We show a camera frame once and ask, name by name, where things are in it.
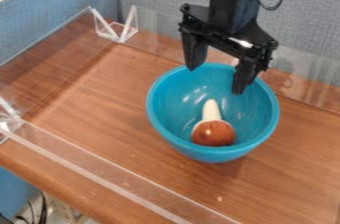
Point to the clear acrylic left barrier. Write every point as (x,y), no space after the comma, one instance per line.
(24,31)

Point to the clear acrylic back barrier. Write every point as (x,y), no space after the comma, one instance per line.
(300,75)

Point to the blue plastic bowl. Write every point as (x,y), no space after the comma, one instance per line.
(175,106)

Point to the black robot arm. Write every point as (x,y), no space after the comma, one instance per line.
(224,25)

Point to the clear acrylic barrier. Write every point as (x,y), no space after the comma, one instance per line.
(300,75)
(24,31)
(175,207)

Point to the clear acrylic front barrier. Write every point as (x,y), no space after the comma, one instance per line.
(175,207)

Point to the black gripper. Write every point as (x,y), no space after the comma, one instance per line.
(251,45)

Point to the toy mushroom brown cap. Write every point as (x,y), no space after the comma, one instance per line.
(212,131)

